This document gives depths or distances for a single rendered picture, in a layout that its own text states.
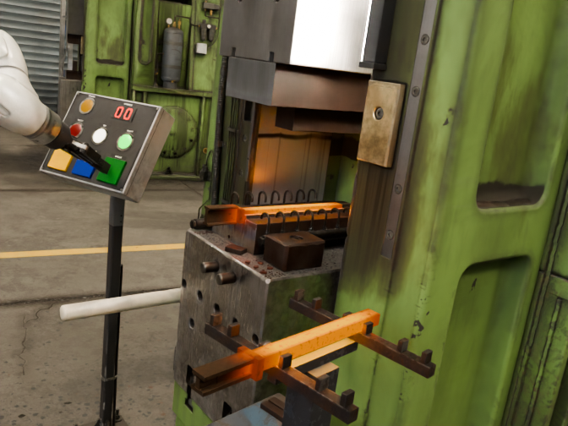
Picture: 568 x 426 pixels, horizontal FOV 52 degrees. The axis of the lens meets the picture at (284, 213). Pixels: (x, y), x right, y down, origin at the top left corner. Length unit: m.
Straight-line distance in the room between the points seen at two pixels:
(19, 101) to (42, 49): 7.84
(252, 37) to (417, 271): 0.65
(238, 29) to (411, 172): 0.55
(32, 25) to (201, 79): 3.53
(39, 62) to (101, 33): 3.13
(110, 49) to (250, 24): 4.87
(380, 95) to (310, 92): 0.22
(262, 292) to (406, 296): 0.31
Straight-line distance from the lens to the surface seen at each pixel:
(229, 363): 0.86
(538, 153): 1.49
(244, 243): 1.43
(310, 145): 1.77
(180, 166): 6.40
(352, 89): 1.48
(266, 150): 1.67
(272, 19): 1.36
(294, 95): 1.37
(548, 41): 1.47
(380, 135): 1.24
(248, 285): 1.33
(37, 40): 9.26
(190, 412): 1.69
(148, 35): 6.16
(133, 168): 1.71
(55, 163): 1.89
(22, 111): 1.45
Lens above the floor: 1.37
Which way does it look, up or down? 14 degrees down
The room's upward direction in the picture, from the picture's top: 7 degrees clockwise
